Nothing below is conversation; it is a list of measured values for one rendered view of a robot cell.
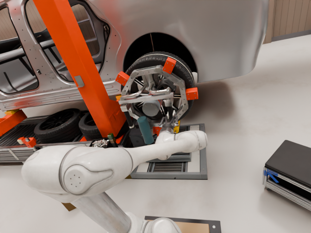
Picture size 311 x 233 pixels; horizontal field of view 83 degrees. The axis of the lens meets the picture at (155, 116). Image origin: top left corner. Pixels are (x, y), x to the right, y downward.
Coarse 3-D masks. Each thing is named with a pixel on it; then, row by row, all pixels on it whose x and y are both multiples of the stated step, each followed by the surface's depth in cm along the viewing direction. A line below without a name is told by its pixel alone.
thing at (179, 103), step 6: (162, 78) 146; (132, 84) 158; (138, 84) 153; (174, 84) 147; (132, 90) 164; (138, 90) 180; (138, 96) 177; (174, 96) 154; (180, 96) 153; (138, 102) 173; (180, 102) 164; (138, 108) 168; (162, 108) 162; (174, 108) 160; (144, 114) 168; (162, 114) 166
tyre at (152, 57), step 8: (144, 56) 147; (152, 56) 140; (160, 56) 140; (168, 56) 143; (176, 56) 151; (136, 64) 142; (144, 64) 140; (152, 64) 139; (160, 64) 138; (176, 64) 138; (184, 64) 149; (128, 72) 147; (176, 72) 139; (184, 72) 138; (184, 80) 141; (192, 80) 146; (192, 104) 153
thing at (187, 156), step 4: (148, 144) 208; (152, 144) 211; (172, 156) 183; (176, 156) 182; (180, 156) 180; (184, 156) 179; (188, 156) 178; (152, 160) 192; (156, 160) 191; (160, 160) 190; (164, 160) 189; (168, 160) 187; (172, 160) 186; (176, 160) 185; (180, 160) 184; (184, 160) 183; (188, 160) 181
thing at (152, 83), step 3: (150, 75) 135; (150, 78) 136; (150, 81) 138; (153, 81) 137; (150, 84) 138; (153, 84) 136; (150, 87) 130; (150, 90) 125; (159, 90) 122; (162, 90) 120; (165, 90) 120; (168, 90) 120; (153, 93) 123; (156, 93) 122; (159, 93) 122; (165, 93) 120; (168, 93) 120
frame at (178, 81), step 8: (136, 72) 136; (144, 72) 135; (152, 72) 134; (160, 72) 132; (128, 80) 142; (176, 80) 134; (128, 88) 146; (184, 88) 136; (184, 96) 140; (184, 104) 144; (136, 112) 163; (176, 112) 156; (184, 112) 148; (152, 120) 166; (160, 120) 163; (168, 120) 161
